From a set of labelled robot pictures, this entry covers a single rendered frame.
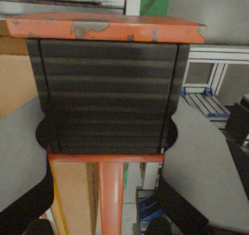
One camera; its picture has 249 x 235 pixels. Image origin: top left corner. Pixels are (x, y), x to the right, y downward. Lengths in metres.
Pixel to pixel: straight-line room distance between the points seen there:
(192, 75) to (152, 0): 0.54
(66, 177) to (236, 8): 1.41
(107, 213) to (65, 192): 0.24
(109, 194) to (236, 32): 1.47
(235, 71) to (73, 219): 1.23
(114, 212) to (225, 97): 1.32
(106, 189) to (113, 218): 0.05
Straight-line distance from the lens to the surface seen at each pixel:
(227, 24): 1.51
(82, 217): 0.51
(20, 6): 0.90
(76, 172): 0.38
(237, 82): 1.44
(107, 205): 0.19
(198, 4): 1.41
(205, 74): 1.30
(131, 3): 0.71
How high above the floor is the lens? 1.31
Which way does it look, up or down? 59 degrees down
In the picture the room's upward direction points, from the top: 176 degrees clockwise
